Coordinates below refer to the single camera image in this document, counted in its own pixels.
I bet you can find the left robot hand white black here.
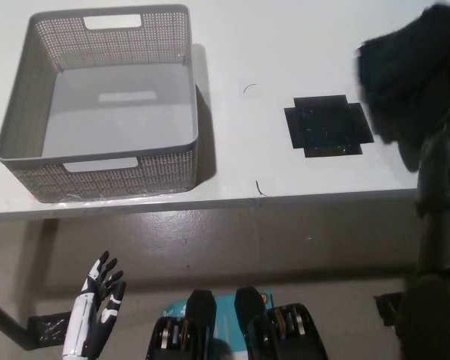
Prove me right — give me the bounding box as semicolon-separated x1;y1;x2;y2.
61;250;127;360

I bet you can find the black t-shirt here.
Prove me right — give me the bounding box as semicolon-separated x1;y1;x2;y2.
355;2;450;174

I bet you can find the black floor tape patch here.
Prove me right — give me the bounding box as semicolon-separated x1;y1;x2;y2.
28;310;76;348
373;291;406;327

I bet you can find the black metal table leg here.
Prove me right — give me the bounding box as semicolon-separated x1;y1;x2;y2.
0;294;38;350

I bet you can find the black ribbed robot body block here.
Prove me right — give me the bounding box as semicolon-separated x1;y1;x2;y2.
145;289;218;360
234;286;328;360

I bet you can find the grey perforated plastic basket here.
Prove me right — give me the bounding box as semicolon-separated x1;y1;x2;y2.
0;4;200;204

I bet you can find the teal robot body plate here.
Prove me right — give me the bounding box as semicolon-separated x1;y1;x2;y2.
160;293;275;360

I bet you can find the black tape patch on table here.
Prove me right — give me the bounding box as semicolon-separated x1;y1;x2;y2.
283;94;375;159

